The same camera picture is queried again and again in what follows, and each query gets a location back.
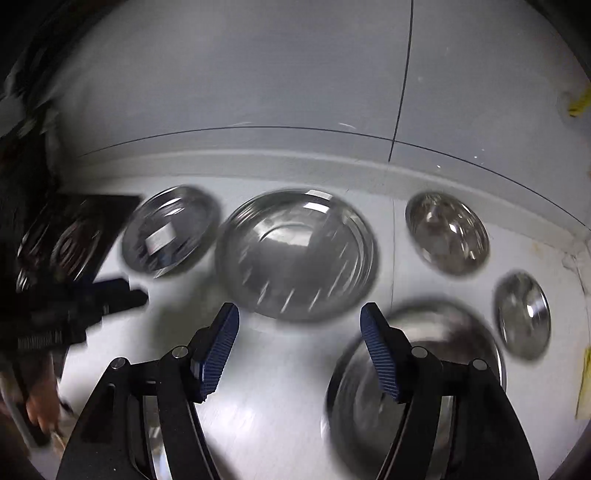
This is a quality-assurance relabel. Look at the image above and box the small steel plate with label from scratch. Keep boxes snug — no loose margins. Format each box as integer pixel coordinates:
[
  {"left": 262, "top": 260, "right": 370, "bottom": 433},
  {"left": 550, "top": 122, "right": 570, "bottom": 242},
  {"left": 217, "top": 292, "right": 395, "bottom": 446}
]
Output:
[{"left": 121, "top": 185, "right": 221, "bottom": 278}]

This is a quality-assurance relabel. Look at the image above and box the large steel bowl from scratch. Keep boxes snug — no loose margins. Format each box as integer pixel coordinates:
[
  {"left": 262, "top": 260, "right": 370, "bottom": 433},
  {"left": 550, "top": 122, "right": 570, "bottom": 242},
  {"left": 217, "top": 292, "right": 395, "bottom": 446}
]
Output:
[{"left": 320, "top": 299, "right": 508, "bottom": 480}]

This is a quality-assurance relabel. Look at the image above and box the small steel bowl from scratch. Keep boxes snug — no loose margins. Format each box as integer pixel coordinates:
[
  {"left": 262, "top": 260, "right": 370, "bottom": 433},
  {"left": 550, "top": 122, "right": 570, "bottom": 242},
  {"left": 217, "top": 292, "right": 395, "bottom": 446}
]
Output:
[
  {"left": 494, "top": 270, "right": 551, "bottom": 362},
  {"left": 405, "top": 191, "right": 490, "bottom": 277}
]

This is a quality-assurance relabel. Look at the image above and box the steel plate without label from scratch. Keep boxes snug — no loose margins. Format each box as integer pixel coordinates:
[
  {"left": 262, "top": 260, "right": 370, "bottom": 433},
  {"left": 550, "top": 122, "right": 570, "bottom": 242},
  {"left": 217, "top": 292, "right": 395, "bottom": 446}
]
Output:
[{"left": 215, "top": 189, "right": 379, "bottom": 323}]

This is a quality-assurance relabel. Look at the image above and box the large steel plate with label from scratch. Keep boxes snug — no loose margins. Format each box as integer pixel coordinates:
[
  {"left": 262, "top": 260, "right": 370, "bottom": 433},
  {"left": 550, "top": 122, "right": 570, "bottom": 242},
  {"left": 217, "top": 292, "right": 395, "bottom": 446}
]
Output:
[{"left": 143, "top": 396, "right": 170, "bottom": 480}]

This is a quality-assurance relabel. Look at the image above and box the person left hand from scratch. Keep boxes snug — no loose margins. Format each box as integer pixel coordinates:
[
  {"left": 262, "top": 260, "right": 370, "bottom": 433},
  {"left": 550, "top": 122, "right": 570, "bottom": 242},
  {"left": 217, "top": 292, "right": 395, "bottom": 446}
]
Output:
[{"left": 26, "top": 357, "right": 60, "bottom": 436}]

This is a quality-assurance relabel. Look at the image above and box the black gas stove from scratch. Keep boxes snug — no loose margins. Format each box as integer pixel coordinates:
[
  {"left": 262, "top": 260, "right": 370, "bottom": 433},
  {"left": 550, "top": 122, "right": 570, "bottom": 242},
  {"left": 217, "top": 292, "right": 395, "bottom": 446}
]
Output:
[{"left": 16, "top": 193, "right": 141, "bottom": 292}]

